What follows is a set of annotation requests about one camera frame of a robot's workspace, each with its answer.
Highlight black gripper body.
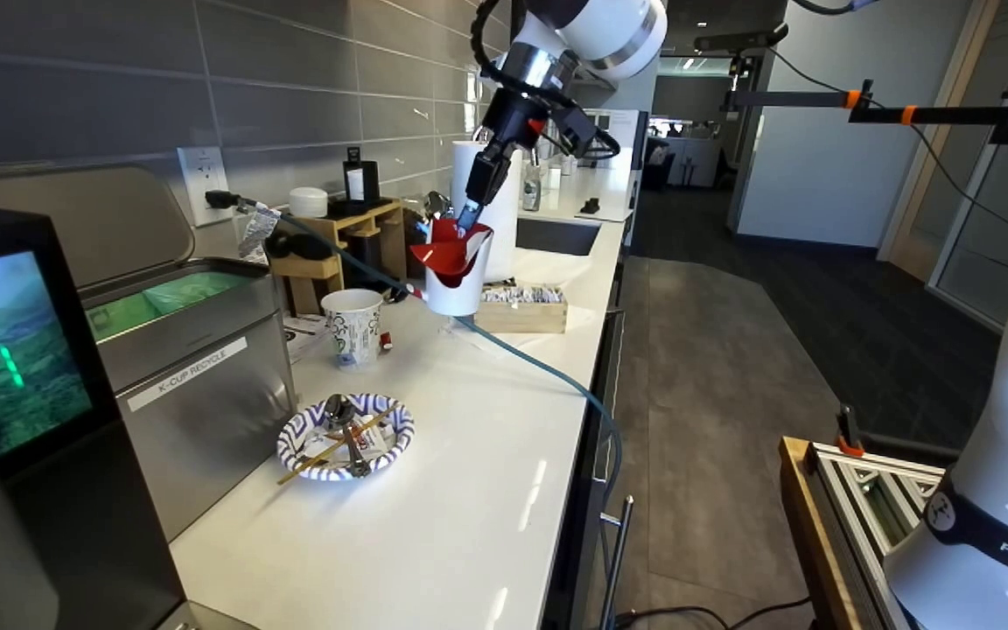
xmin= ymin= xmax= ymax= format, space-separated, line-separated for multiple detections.
xmin=461 ymin=114 xmax=531 ymax=206

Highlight broken white red mug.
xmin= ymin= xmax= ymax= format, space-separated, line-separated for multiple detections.
xmin=410 ymin=209 xmax=497 ymax=323

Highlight white paper towel roll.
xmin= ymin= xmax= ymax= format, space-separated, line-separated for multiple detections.
xmin=447 ymin=135 xmax=528 ymax=254

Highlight clear soap bottle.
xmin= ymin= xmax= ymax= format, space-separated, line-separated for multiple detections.
xmin=517 ymin=153 xmax=547 ymax=216

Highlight dark sink basin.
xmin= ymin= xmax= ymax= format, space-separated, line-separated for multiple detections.
xmin=516 ymin=213 xmax=605 ymax=259

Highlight white packets stack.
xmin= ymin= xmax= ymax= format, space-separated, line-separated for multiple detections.
xmin=486 ymin=285 xmax=564 ymax=308

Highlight wooden shelf stand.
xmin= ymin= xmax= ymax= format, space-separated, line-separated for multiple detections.
xmin=271 ymin=196 xmax=413 ymax=323

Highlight black bottle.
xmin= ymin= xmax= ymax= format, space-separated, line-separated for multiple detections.
xmin=339 ymin=143 xmax=383 ymax=206

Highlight white bowl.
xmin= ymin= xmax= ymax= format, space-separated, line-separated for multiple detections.
xmin=284 ymin=182 xmax=332 ymax=224

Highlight patterned paper cup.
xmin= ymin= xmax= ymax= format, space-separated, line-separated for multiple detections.
xmin=318 ymin=286 xmax=389 ymax=369

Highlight torn white sugar packets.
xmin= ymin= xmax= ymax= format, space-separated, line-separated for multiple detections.
xmin=344 ymin=421 xmax=400 ymax=465

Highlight amber stirrer stick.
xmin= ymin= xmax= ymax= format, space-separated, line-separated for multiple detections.
xmin=278 ymin=413 xmax=393 ymax=486
xmin=332 ymin=407 xmax=375 ymax=471

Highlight blue patterned paper plate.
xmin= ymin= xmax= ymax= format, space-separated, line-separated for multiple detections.
xmin=273 ymin=390 xmax=420 ymax=486

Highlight stainless steel appliance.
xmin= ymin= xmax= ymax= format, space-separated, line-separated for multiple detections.
xmin=80 ymin=254 xmax=300 ymax=547

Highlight thin steel rod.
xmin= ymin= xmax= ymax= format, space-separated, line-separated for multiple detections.
xmin=603 ymin=492 xmax=638 ymax=625

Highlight orange clamp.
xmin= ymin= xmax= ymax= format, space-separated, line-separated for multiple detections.
xmin=832 ymin=404 xmax=867 ymax=461

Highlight black metal boom bar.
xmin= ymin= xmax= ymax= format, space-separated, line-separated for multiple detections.
xmin=726 ymin=72 xmax=1008 ymax=149

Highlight black machine with screen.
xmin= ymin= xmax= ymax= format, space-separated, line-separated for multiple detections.
xmin=0 ymin=201 xmax=187 ymax=630

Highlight teal cable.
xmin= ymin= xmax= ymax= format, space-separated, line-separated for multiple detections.
xmin=454 ymin=314 xmax=631 ymax=630

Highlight white wall outlet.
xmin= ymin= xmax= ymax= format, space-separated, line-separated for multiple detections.
xmin=174 ymin=143 xmax=235 ymax=229

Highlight long steel bar handle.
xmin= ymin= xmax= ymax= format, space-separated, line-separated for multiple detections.
xmin=591 ymin=398 xmax=627 ymax=489

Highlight wooden door frame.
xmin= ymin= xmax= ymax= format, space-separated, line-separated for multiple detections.
xmin=876 ymin=0 xmax=1005 ymax=285

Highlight thin black cable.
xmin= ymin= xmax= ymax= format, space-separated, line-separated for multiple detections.
xmin=613 ymin=595 xmax=816 ymax=630

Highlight wooden platform with frame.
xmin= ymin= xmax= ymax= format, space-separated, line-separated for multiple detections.
xmin=777 ymin=429 xmax=952 ymax=630

